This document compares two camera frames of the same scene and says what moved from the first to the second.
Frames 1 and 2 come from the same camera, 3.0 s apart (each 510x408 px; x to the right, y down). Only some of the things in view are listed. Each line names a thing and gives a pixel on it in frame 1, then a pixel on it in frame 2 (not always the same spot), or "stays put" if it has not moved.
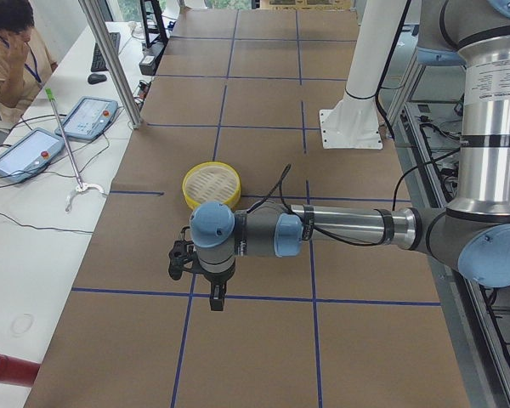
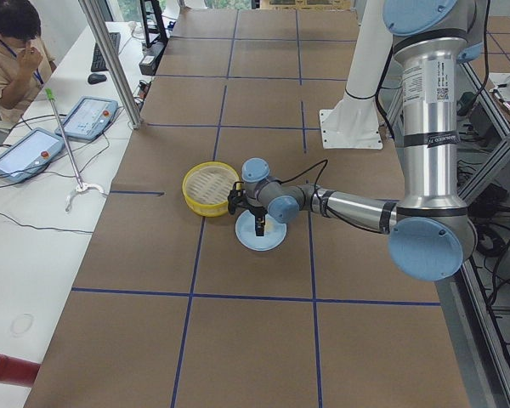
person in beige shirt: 16,64 stays put
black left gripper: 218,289 → 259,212
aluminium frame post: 96,19 stays put
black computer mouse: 95,78 stays put
